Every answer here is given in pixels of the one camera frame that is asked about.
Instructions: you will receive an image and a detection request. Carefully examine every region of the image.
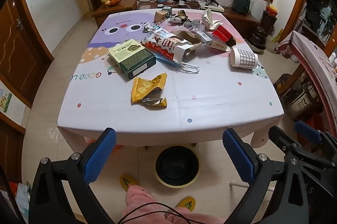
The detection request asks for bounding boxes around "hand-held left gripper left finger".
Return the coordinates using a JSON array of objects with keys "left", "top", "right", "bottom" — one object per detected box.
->
[{"left": 28, "top": 127, "right": 118, "bottom": 224}]

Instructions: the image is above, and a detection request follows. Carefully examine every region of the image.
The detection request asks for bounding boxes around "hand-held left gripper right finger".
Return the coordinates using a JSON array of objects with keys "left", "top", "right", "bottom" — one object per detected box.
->
[{"left": 222, "top": 128, "right": 309, "bottom": 224}]

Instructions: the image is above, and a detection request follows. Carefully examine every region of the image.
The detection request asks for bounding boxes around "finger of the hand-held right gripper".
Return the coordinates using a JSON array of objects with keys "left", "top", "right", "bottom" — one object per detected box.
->
[
  {"left": 268, "top": 125, "right": 304, "bottom": 159},
  {"left": 294, "top": 120, "right": 337, "bottom": 151}
]

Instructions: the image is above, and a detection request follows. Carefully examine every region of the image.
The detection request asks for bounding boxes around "yellow-rimmed black trash bin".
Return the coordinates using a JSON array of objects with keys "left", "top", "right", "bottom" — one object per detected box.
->
[{"left": 155, "top": 145, "right": 201, "bottom": 189}]

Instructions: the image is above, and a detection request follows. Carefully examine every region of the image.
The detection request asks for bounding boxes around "yellow snack wrapper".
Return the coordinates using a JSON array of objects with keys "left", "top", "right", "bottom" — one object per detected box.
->
[{"left": 131, "top": 73, "right": 168, "bottom": 108}]

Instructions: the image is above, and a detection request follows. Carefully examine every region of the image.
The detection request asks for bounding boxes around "checked paper cup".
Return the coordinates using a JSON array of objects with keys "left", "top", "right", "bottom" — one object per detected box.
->
[{"left": 230, "top": 46, "right": 259, "bottom": 70}]

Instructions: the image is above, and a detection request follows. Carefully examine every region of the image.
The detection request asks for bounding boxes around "green cardboard box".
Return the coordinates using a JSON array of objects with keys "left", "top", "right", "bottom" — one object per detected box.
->
[{"left": 108, "top": 38, "right": 157, "bottom": 80}]

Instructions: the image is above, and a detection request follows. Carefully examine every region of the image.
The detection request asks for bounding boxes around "white brown carton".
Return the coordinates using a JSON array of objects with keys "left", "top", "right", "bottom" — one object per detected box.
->
[{"left": 208, "top": 40, "right": 232, "bottom": 52}]

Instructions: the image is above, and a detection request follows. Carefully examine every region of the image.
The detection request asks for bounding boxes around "blue face mask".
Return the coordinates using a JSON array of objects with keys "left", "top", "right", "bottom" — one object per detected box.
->
[{"left": 155, "top": 54, "right": 200, "bottom": 74}]

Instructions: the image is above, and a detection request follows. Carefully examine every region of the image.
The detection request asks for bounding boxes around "white barcode box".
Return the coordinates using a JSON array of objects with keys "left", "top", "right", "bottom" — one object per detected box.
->
[{"left": 195, "top": 31, "right": 214, "bottom": 45}]

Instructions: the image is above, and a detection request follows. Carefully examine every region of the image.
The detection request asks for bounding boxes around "white red chocolate box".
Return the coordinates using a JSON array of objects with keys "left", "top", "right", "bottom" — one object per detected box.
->
[{"left": 141, "top": 32, "right": 197, "bottom": 64}]

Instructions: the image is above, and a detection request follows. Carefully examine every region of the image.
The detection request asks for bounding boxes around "grey wrapper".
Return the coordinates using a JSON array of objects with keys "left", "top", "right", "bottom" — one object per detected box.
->
[{"left": 183, "top": 19, "right": 206, "bottom": 31}]

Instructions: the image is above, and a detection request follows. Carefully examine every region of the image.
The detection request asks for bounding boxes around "white blue wrapper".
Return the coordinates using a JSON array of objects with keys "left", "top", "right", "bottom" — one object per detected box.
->
[{"left": 154, "top": 26, "right": 173, "bottom": 38}]

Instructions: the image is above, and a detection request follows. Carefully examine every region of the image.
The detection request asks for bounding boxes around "white tissue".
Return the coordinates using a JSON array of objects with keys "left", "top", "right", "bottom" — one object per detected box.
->
[{"left": 201, "top": 8, "right": 224, "bottom": 30}]

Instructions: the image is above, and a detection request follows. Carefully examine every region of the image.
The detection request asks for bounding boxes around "yellow embroidered slipper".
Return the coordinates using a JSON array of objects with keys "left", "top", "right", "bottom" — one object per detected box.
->
[
  {"left": 175, "top": 196, "right": 197, "bottom": 212},
  {"left": 120, "top": 174, "right": 140, "bottom": 190}
]

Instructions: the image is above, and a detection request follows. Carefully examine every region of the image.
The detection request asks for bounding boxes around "person's left leg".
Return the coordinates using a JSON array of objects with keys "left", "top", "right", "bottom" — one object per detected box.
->
[{"left": 121, "top": 186, "right": 165, "bottom": 224}]

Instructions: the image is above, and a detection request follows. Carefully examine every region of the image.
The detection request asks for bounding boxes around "person's leg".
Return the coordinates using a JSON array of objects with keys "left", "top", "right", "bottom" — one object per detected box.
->
[
  {"left": 121, "top": 186, "right": 165, "bottom": 224},
  {"left": 164, "top": 207, "right": 227, "bottom": 224}
]

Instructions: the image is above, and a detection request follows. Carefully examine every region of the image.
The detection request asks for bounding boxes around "printed cartoon tablecloth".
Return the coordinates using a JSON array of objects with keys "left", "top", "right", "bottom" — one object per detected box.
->
[{"left": 56, "top": 9, "right": 285, "bottom": 148}]

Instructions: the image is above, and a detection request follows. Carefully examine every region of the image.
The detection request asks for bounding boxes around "table with pink cloth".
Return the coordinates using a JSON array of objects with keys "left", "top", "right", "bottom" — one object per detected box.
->
[{"left": 275, "top": 31, "right": 337, "bottom": 140}]

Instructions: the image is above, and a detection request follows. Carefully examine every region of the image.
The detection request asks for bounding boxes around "person's right leg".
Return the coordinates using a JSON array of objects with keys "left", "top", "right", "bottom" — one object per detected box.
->
[{"left": 164, "top": 207, "right": 227, "bottom": 224}]

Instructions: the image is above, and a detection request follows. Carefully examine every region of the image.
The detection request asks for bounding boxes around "dark brown stacked stand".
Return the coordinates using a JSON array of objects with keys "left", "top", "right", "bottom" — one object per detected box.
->
[{"left": 249, "top": 26, "right": 267, "bottom": 53}]

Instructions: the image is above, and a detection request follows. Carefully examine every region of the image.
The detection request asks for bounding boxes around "tall dark basket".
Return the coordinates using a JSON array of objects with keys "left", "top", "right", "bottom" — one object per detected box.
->
[{"left": 261, "top": 6, "right": 278, "bottom": 36}]

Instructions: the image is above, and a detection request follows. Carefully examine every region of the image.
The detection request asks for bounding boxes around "brown wooden door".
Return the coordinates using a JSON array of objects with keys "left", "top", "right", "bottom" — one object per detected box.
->
[{"left": 0, "top": 0, "right": 54, "bottom": 109}]

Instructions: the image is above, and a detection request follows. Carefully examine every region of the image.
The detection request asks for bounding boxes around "dark toaster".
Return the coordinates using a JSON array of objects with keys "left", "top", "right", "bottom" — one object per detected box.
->
[{"left": 232, "top": 0, "right": 251, "bottom": 15}]

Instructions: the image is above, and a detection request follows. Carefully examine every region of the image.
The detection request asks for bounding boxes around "white set-top box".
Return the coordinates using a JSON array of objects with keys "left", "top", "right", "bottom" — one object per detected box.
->
[{"left": 199, "top": 2, "right": 225, "bottom": 13}]

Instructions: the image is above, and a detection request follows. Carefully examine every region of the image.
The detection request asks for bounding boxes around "small brown carton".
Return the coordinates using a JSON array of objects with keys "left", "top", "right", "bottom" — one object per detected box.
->
[{"left": 154, "top": 11, "right": 169, "bottom": 23}]

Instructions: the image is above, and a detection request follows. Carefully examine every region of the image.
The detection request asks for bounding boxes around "wooden television cabinet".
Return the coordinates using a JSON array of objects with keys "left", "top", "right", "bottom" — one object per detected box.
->
[{"left": 92, "top": 0, "right": 261, "bottom": 30}]

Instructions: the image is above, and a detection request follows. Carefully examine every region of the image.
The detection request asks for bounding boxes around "fruit bowl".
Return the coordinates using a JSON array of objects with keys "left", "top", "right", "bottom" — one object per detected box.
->
[{"left": 101, "top": 0, "right": 124, "bottom": 7}]

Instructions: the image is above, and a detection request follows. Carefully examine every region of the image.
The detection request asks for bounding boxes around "black cable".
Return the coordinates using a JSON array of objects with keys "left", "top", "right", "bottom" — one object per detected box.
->
[{"left": 118, "top": 201, "right": 216, "bottom": 224}]

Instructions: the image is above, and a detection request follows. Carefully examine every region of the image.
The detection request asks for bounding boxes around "green wall sticker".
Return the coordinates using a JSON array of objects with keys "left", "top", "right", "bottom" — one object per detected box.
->
[{"left": 0, "top": 90, "right": 12, "bottom": 113}]

